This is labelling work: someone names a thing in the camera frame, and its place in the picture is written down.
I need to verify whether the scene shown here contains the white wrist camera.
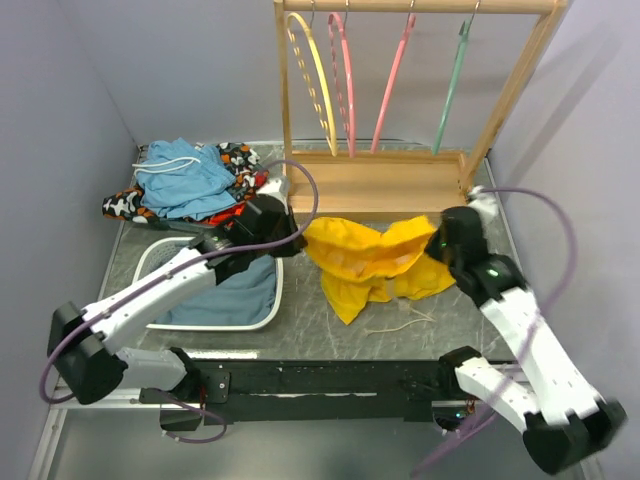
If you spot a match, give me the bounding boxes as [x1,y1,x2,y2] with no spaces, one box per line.
[467,186,500,226]
[257,177,290,209]

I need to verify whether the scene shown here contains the pink hanger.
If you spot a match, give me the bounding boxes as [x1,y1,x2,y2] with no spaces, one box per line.
[370,14,416,153]
[328,12,357,158]

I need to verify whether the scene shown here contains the pink hanger right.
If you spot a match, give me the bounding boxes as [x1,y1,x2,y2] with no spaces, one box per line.
[370,14,416,153]

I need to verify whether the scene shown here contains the pink hanger left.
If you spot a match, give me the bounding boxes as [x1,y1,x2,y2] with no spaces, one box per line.
[328,12,357,158]

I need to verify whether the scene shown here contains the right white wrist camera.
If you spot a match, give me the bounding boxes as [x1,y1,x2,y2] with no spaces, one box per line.
[467,186,500,226]

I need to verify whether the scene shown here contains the wooden hanger rack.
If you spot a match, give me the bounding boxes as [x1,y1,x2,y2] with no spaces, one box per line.
[274,0,568,222]

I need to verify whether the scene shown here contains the aluminium rail frame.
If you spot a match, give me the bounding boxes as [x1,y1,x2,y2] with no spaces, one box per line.
[43,356,595,469]

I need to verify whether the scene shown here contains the patterned black orange shorts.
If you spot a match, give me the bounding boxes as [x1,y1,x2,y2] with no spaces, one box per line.
[101,142,268,226]

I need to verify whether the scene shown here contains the white laundry basket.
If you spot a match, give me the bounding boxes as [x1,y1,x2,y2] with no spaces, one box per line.
[135,236,285,333]

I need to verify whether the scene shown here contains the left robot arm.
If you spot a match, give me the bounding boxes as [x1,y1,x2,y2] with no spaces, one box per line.
[46,195,308,405]

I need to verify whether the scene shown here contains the yellow shorts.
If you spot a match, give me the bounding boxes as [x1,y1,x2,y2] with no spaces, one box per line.
[304,215,455,325]

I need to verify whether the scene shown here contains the green hanger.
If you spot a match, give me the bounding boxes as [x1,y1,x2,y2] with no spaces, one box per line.
[432,19,472,155]

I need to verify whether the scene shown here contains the light blue shorts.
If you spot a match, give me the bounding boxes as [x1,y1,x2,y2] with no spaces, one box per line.
[134,138,236,220]

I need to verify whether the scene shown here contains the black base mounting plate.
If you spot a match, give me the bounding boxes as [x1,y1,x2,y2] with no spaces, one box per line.
[182,359,471,424]

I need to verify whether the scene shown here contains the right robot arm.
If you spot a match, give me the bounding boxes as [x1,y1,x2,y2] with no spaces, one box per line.
[425,206,628,475]

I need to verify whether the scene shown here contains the blue cloth in basket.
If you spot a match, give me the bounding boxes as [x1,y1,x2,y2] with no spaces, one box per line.
[154,256,277,327]

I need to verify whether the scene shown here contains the yellow hanger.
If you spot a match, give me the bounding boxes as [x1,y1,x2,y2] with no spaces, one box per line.
[285,12,338,156]

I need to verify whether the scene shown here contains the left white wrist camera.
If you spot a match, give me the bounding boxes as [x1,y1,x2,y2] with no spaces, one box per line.
[257,177,290,209]

